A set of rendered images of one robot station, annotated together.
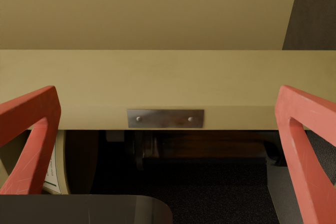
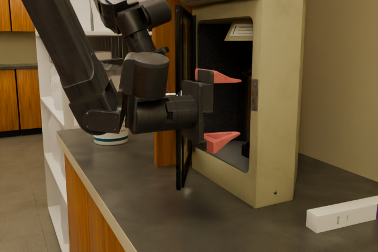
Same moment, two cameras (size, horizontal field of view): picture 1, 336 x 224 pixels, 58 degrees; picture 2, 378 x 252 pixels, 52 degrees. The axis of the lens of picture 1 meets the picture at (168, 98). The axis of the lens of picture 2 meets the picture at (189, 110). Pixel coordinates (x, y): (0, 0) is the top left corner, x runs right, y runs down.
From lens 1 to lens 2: 0.59 m
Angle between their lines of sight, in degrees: 29
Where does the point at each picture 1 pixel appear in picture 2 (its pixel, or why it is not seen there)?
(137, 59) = (291, 79)
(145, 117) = (255, 86)
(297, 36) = (334, 174)
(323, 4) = (342, 188)
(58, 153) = (247, 37)
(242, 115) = (255, 127)
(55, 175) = (237, 35)
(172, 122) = (253, 97)
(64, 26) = not seen: outside the picture
